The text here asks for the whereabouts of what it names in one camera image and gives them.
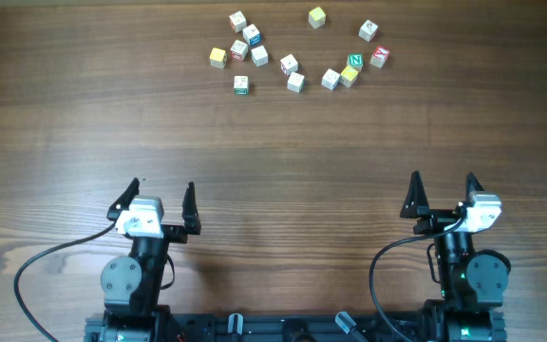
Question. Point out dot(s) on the plain white picture block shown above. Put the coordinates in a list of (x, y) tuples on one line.
[(295, 82)]

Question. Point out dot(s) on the white block far right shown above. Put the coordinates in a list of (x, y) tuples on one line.
[(368, 30)]

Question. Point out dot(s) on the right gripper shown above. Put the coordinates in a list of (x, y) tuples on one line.
[(416, 205)]

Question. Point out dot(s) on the white block red edge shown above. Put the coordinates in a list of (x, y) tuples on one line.
[(239, 50)]

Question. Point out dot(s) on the yellow top wooden block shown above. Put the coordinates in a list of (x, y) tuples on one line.
[(349, 76)]

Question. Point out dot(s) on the white block moved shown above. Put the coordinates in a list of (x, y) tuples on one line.
[(260, 56)]

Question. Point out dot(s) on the white block red side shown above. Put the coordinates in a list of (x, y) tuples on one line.
[(289, 64), (238, 21)]

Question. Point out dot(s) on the red letter block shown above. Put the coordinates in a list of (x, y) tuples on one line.
[(379, 56)]

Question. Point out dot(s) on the yellow block left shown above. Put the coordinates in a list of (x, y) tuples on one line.
[(218, 57)]

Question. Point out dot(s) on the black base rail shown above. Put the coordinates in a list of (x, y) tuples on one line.
[(292, 328)]

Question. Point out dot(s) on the white block red side middle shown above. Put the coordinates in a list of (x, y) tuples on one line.
[(289, 64)]

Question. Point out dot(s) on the white block blue side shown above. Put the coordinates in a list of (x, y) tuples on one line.
[(251, 35)]

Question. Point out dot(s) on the white block red side top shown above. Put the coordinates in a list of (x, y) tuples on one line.
[(238, 21)]

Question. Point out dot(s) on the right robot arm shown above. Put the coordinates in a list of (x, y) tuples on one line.
[(472, 282)]

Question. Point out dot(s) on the green N letter block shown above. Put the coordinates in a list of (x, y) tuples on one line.
[(355, 61)]

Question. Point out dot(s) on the white picture block right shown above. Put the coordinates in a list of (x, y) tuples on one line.
[(330, 79)]

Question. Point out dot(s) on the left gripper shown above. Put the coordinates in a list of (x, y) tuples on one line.
[(177, 234)]

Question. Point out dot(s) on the white block green side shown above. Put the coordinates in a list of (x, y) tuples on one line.
[(241, 85)]

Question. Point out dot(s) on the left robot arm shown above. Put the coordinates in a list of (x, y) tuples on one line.
[(132, 283)]

